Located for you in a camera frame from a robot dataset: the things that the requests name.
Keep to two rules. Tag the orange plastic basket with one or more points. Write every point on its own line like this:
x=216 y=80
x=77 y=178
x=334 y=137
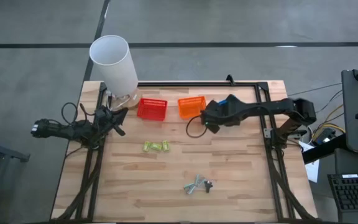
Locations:
x=191 y=108

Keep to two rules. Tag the black aluminium table frame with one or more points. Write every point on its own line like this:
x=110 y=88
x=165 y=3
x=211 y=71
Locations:
x=197 y=84

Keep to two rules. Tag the yellow-green candy pieces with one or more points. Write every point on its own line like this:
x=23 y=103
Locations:
x=156 y=147

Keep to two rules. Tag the red plastic basket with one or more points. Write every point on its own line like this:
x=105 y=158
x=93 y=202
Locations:
x=151 y=109

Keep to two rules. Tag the black computer keyboard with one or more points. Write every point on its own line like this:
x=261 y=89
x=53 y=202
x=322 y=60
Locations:
x=356 y=193

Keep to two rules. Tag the black desk edge bar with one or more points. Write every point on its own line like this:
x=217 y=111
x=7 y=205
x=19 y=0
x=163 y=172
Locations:
x=322 y=152

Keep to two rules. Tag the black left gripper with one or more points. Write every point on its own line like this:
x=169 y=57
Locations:
x=106 y=119

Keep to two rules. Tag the white cylindrical lamp shade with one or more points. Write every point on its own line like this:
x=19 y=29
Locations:
x=113 y=65

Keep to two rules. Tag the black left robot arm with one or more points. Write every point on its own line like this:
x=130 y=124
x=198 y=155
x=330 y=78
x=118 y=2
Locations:
x=61 y=130

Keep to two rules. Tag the white paper sheet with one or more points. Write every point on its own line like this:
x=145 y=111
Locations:
x=312 y=168

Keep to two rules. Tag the grey metal stand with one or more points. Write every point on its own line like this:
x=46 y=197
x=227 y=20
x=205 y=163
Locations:
x=8 y=154

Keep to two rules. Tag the round wooden lamp base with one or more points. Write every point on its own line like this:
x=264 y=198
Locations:
x=134 y=101

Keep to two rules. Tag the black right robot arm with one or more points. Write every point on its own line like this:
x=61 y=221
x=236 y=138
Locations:
x=259 y=109

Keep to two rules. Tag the small green stapler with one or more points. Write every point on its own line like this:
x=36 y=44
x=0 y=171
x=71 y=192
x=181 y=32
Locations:
x=147 y=146
x=165 y=145

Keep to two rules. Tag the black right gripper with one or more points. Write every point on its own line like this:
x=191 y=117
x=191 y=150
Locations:
x=225 y=115

